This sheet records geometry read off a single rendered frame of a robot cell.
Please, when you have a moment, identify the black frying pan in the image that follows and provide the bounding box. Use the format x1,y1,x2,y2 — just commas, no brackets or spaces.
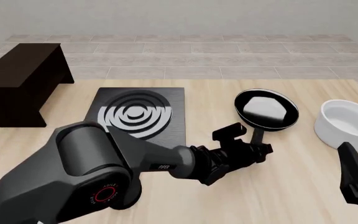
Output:
234,88,300,146

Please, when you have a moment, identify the flat black stove plate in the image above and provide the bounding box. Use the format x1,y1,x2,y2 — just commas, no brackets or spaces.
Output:
85,86,188,147

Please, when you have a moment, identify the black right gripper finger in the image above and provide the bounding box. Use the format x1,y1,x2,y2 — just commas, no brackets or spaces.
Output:
337,141,358,188

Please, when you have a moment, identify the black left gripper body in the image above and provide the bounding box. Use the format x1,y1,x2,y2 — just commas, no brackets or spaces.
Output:
247,142,274,164

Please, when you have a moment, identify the dark brown wooden cabinet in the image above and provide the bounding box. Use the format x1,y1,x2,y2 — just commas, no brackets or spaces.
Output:
0,43,75,128

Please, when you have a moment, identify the white round bowl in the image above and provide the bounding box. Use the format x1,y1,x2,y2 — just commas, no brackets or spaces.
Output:
313,99,358,151

